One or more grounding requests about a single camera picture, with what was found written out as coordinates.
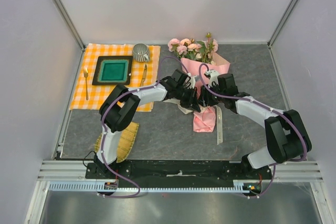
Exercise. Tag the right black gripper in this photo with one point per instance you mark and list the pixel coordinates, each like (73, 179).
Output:
(204, 97)

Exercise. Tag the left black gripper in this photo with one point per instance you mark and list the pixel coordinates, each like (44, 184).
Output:
(192, 102)

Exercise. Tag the cream ribbon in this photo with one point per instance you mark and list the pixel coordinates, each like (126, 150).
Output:
(208, 120)

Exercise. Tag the peach rose stem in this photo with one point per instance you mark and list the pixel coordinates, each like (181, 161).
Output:
(203, 55)

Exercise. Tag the cream rose stem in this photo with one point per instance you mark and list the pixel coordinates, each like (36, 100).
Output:
(189, 49)

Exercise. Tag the pink rose stem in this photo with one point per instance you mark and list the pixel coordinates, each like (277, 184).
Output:
(173, 43)
(210, 43)

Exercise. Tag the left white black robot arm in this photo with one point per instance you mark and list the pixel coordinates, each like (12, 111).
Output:
(120, 106)

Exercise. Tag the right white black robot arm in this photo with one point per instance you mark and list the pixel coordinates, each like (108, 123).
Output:
(286, 136)

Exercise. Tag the grey striped mug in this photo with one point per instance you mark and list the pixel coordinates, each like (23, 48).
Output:
(141, 53)

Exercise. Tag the woven bamboo mat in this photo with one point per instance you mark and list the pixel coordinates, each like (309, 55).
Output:
(127, 140)

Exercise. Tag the black green square plate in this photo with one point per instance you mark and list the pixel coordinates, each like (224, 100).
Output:
(112, 70)

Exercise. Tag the orange white checkered cloth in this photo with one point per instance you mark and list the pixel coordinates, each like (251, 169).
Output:
(98, 94)

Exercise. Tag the gold spoon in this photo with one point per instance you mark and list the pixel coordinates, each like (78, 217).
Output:
(85, 74)

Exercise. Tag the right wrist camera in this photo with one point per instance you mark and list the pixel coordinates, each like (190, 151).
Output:
(212, 76)

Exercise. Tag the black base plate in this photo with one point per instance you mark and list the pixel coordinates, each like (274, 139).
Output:
(174, 173)

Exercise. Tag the right aluminium frame post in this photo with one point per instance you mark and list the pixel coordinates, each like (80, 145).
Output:
(283, 20)

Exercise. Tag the aluminium frame post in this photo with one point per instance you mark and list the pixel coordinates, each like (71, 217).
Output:
(283, 20)
(69, 23)

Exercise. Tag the white cable duct strip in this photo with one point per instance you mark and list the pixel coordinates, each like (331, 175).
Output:
(102, 187)

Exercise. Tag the left aluminium frame post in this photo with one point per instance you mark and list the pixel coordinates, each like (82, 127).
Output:
(69, 23)

